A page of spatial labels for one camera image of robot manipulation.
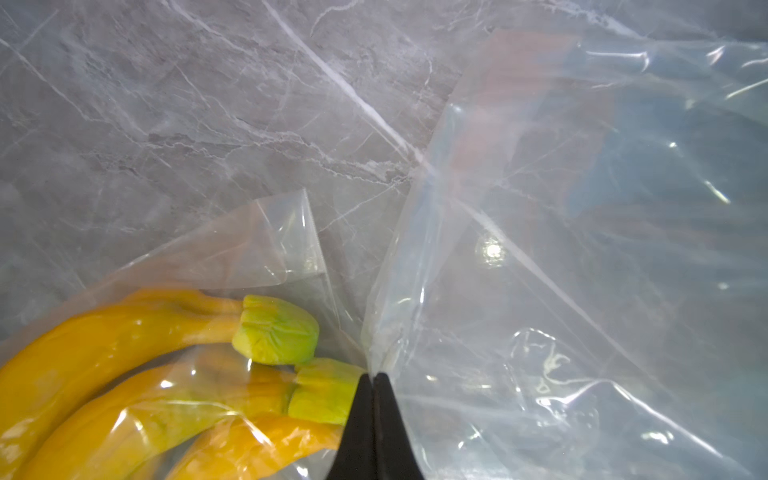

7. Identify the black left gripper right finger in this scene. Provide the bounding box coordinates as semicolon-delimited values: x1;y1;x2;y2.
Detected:
373;372;424;480

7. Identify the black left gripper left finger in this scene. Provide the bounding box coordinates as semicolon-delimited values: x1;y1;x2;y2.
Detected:
326;374;375;480

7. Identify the clear zip bag with bananas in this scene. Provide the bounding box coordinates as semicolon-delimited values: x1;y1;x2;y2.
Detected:
364;30;767;479

